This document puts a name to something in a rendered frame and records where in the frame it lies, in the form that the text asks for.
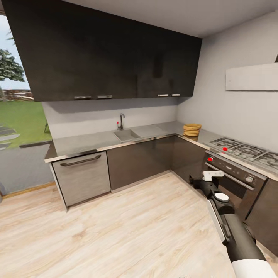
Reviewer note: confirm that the oven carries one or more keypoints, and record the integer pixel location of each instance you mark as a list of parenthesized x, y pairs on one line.
[(241, 184)]

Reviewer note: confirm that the fixed window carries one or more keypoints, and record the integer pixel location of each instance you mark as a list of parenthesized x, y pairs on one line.
[(24, 132)]

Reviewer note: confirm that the dishwasher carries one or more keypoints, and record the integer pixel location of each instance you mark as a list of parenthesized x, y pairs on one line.
[(82, 177)]

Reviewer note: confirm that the cabinet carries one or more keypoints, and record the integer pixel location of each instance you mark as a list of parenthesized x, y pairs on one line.
[(166, 62), (70, 52)]

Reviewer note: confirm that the burner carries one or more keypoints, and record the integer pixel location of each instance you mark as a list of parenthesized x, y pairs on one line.
[(258, 156)]

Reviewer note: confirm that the popcorn bag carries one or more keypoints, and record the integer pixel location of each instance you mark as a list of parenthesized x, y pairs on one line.
[(191, 129)]

